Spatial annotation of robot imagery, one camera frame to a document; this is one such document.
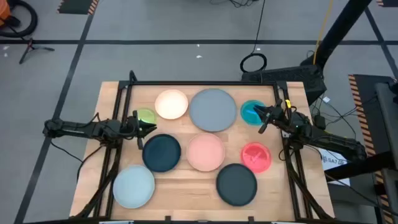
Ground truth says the yellow cable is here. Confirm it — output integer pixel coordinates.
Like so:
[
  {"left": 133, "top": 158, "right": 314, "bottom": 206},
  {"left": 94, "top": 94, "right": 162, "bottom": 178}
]
[{"left": 312, "top": 0, "right": 334, "bottom": 65}]

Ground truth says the pink plastic plate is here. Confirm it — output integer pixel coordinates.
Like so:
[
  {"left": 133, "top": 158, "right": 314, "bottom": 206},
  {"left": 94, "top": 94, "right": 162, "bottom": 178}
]
[{"left": 186, "top": 133, "right": 226, "bottom": 172}]

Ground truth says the orange vacuum cleaner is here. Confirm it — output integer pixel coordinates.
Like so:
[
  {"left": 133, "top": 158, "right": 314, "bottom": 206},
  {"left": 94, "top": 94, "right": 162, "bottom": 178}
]
[{"left": 0, "top": 0, "right": 11, "bottom": 26}]

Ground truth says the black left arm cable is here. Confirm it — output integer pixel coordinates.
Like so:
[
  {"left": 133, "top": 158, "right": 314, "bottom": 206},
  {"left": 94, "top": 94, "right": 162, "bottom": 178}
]
[{"left": 49, "top": 139, "right": 105, "bottom": 183}]

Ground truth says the grey cart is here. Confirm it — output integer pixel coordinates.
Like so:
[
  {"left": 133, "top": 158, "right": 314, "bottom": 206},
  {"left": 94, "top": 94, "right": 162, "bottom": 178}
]
[{"left": 374, "top": 81, "right": 398, "bottom": 224}]

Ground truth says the black tangled floor cable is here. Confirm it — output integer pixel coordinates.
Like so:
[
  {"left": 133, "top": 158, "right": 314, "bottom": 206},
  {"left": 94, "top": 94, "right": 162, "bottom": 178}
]
[{"left": 208, "top": 0, "right": 261, "bottom": 9}]

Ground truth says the black floor tripod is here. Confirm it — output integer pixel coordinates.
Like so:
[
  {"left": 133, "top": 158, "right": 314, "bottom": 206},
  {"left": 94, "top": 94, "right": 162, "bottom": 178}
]
[{"left": 18, "top": 37, "right": 55, "bottom": 65}]

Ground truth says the black coiled floor cable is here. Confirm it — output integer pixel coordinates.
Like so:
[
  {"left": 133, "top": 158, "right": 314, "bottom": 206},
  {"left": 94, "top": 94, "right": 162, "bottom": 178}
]
[{"left": 239, "top": 0, "right": 268, "bottom": 73}]

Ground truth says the dark navy plastic plate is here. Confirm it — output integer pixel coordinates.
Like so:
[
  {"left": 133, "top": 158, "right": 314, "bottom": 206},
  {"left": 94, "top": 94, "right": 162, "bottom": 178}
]
[{"left": 142, "top": 133, "right": 182, "bottom": 173}]

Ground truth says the large grey plastic plate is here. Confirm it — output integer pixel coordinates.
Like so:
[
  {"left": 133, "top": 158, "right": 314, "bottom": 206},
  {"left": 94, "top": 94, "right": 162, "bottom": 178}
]
[{"left": 188, "top": 88, "right": 238, "bottom": 133}]

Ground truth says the light blue plastic plate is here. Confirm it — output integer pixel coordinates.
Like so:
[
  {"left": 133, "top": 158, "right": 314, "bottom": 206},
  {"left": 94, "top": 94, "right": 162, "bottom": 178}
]
[{"left": 112, "top": 164, "right": 155, "bottom": 210}]

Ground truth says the dark green plastic plate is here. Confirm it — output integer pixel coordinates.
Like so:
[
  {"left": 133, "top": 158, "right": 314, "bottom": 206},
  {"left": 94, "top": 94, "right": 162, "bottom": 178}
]
[{"left": 216, "top": 163, "right": 258, "bottom": 207}]

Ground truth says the black vacuum hose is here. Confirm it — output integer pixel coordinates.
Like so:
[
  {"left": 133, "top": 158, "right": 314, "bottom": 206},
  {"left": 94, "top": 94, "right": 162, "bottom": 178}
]
[{"left": 0, "top": 0, "right": 39, "bottom": 39}]

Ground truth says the peach white plastic plate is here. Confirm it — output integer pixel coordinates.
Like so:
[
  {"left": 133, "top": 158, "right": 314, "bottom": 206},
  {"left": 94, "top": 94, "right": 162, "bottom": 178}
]
[{"left": 154, "top": 89, "right": 189, "bottom": 120}]

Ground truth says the small clear red plate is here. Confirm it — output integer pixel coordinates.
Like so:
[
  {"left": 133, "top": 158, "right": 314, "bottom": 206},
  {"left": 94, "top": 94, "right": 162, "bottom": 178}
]
[{"left": 240, "top": 142, "right": 272, "bottom": 174}]

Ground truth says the black aluminium table frame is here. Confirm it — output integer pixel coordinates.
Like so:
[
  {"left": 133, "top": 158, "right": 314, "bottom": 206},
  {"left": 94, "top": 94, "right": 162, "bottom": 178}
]
[{"left": 74, "top": 70, "right": 335, "bottom": 223}]

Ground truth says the black camera stand pole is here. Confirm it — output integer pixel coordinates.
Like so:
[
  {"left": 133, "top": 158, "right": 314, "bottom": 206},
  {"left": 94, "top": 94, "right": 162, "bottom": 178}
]
[{"left": 310, "top": 0, "right": 373, "bottom": 68}]

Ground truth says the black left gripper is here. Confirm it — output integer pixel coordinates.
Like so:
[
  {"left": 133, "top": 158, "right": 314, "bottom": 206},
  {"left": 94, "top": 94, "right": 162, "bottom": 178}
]
[{"left": 120, "top": 110, "right": 157, "bottom": 150}]

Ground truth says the white paper label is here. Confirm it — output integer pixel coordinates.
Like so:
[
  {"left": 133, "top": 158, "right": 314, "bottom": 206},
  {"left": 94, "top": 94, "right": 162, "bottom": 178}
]
[{"left": 317, "top": 147, "right": 351, "bottom": 187}]

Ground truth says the small clear green plate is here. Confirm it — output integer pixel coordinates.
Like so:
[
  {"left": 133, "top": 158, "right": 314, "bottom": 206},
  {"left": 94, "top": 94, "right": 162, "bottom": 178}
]
[{"left": 136, "top": 108, "right": 158, "bottom": 125}]

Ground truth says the small clear teal plate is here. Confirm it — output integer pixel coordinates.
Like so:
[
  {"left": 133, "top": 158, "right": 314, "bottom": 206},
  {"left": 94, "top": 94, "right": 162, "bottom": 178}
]
[{"left": 240, "top": 100, "right": 267, "bottom": 126}]

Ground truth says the black power adapter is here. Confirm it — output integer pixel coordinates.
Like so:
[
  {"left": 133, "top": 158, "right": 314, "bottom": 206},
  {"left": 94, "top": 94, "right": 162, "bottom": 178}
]
[{"left": 313, "top": 114, "right": 326, "bottom": 130}]

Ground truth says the black stand leg bar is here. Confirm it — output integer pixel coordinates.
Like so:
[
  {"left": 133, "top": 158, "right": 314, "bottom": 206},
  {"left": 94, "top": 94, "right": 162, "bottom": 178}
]
[{"left": 324, "top": 151, "right": 398, "bottom": 182}]

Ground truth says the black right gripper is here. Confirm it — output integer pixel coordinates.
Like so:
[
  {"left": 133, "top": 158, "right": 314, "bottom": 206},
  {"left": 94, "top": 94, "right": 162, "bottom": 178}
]
[{"left": 253, "top": 99, "right": 286, "bottom": 134}]

